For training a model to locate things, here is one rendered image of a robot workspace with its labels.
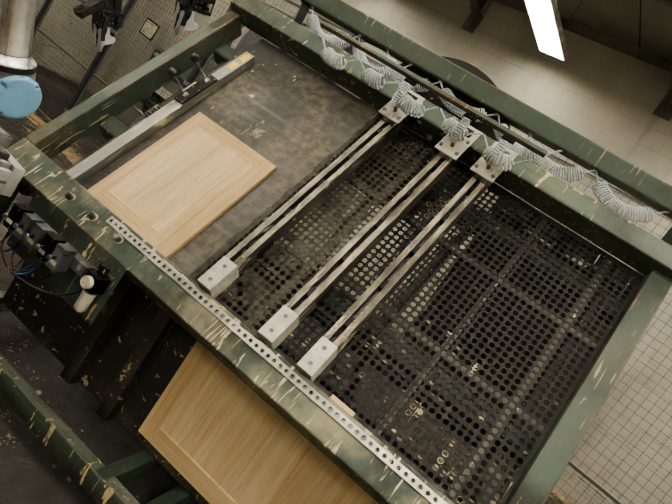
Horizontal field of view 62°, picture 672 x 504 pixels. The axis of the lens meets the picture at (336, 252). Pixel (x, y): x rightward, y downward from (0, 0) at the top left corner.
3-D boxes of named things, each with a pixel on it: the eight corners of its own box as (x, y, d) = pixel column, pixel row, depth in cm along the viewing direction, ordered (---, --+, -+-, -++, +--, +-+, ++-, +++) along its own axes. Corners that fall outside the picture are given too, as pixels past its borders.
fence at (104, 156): (69, 178, 212) (65, 172, 209) (247, 58, 253) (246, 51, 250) (77, 185, 211) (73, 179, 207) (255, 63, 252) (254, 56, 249)
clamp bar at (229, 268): (196, 286, 191) (183, 248, 171) (402, 106, 242) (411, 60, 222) (216, 303, 188) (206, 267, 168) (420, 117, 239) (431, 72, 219)
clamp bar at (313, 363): (292, 367, 177) (290, 337, 157) (488, 158, 229) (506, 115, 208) (315, 388, 174) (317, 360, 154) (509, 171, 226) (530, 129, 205)
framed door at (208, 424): (141, 429, 213) (137, 430, 211) (217, 313, 206) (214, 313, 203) (319, 609, 185) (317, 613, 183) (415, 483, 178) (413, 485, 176)
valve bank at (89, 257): (-30, 240, 194) (3, 182, 190) (6, 243, 207) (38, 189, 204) (58, 328, 178) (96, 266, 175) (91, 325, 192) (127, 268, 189)
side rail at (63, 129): (36, 155, 225) (24, 136, 216) (233, 30, 273) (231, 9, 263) (45, 163, 223) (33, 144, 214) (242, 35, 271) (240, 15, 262)
